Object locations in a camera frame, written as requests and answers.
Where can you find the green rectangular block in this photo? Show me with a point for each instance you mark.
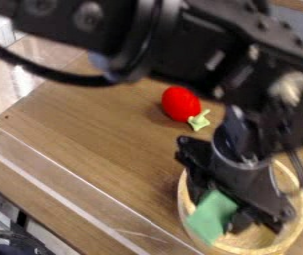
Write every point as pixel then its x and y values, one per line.
pixel 210 218

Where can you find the red plush strawberry toy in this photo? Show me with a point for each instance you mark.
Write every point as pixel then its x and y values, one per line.
pixel 182 106

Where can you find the black clamp bracket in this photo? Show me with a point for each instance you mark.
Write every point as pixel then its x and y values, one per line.
pixel 19 244

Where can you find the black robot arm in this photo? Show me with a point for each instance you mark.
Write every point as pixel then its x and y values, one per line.
pixel 226 49

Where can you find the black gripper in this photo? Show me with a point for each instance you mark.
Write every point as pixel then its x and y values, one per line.
pixel 215 169

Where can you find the brown wooden bowl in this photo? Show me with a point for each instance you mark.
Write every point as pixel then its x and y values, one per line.
pixel 255 241

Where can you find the clear acrylic tray wall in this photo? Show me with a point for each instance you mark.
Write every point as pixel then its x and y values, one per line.
pixel 107 208

